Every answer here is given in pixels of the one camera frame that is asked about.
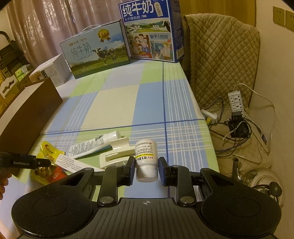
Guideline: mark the white medicine box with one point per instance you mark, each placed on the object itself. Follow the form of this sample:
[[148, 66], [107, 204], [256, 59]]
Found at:
[[73, 165]]

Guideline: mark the white ointment tube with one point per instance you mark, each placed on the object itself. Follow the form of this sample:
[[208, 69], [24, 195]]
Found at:
[[93, 145]]

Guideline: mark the black power adapter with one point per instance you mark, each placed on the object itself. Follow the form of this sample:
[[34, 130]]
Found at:
[[238, 127]]

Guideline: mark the person's left hand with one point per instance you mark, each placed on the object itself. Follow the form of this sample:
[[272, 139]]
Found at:
[[4, 183]]

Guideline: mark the white pill bottle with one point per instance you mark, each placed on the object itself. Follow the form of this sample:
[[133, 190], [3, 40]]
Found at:
[[146, 161]]

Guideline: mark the pink curtain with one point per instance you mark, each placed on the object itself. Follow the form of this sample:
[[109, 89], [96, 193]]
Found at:
[[39, 26]]

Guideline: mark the light blue milk carton box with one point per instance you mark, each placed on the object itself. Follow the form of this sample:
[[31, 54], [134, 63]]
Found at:
[[95, 49]]

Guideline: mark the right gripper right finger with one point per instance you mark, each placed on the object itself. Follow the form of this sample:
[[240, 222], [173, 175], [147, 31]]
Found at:
[[179, 177]]

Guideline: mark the white hair claw clip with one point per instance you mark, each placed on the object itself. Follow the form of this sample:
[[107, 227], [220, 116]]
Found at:
[[119, 155]]

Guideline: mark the green tissue pack bundle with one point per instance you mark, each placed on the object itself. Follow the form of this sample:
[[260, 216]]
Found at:
[[22, 72]]

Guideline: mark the dark blue milk carton box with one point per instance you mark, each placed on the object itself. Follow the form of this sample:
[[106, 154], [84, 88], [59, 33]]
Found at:
[[153, 29]]

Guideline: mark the red candy packet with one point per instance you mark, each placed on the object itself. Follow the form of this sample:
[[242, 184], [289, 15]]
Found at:
[[56, 174]]

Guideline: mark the white appliance box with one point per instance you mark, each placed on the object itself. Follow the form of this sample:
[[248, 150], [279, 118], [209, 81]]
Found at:
[[55, 68]]

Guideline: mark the open cardboard box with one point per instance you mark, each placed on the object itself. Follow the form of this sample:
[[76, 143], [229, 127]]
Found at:
[[11, 87]]

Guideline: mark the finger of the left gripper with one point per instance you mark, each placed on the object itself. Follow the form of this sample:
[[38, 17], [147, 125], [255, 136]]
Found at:
[[15, 160]]

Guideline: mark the quilted beige headboard cover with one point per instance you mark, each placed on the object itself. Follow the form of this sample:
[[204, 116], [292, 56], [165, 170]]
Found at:
[[220, 52]]

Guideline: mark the brown open shoe box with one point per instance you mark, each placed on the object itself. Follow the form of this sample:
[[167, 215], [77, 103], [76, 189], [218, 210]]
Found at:
[[27, 115]]

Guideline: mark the steel kettle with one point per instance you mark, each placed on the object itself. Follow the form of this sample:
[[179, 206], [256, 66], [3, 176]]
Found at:
[[261, 179]]

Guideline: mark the checkered bed sheet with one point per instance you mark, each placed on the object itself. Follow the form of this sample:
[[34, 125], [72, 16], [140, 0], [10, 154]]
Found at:
[[142, 100]]

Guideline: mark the wall socket pair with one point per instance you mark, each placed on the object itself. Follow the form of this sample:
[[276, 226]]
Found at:
[[284, 18]]

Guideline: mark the white power strip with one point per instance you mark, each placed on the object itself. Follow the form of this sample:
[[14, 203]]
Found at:
[[236, 103]]

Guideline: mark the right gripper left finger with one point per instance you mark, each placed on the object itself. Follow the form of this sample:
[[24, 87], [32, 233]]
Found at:
[[113, 178]]

